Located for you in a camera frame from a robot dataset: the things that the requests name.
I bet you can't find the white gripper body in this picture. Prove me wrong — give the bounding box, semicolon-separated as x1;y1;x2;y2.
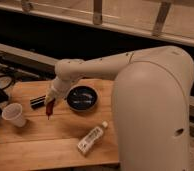
48;78;72;99

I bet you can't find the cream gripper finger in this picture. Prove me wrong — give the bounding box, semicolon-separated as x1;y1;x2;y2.
44;94;54;105

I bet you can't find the dark ceramic bowl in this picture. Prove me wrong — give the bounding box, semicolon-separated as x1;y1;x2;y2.
67;86;98;111

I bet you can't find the white plastic cup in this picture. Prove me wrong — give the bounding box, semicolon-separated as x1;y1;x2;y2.
2;103;26;127

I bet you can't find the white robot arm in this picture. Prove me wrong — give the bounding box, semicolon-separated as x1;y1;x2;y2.
45;46;194;171

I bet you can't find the black cable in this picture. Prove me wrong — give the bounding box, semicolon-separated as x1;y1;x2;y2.
0;66;21;91

